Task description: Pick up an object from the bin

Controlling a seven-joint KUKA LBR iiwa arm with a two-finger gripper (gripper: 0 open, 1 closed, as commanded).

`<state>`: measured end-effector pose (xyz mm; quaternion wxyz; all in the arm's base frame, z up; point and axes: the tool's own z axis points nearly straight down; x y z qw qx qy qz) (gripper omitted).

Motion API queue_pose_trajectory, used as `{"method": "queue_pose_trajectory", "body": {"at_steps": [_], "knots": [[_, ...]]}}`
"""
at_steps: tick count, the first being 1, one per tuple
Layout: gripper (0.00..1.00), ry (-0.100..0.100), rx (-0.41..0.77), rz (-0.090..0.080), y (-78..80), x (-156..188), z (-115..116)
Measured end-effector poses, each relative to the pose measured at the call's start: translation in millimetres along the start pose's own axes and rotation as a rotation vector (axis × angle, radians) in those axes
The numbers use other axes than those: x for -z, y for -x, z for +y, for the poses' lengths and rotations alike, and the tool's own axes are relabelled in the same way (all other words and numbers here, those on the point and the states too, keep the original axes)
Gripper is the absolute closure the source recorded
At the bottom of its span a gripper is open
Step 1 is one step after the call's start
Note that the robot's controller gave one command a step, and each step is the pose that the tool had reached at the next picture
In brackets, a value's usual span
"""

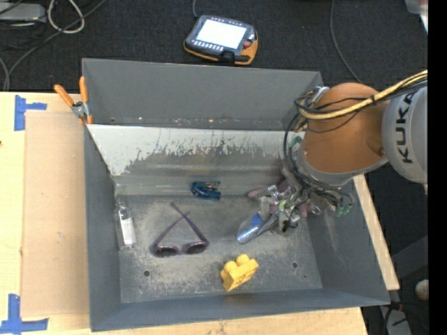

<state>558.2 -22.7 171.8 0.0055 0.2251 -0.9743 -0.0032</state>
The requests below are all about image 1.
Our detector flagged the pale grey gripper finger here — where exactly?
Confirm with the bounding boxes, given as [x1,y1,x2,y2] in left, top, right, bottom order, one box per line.
[260,185,281,223]
[278,210,300,236]

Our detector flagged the brown cardboard board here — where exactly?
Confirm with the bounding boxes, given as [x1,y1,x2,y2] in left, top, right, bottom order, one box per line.
[20,111,90,329]

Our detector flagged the blue plastic clip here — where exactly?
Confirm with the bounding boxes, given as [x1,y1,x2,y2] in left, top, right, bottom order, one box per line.
[191,181,222,201]

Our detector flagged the yellow toy brick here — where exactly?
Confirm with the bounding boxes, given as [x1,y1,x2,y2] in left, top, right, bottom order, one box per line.
[219,253,260,292]

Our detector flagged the purple sunglasses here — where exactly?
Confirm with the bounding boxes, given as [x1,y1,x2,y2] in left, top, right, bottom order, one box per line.
[149,201,210,259]

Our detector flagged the clear plastic bottle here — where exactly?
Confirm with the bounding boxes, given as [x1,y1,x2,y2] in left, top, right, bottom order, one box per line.
[112,200,138,249]

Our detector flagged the grey metal bin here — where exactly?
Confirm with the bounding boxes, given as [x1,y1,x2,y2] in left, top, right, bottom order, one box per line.
[80,57,391,332]

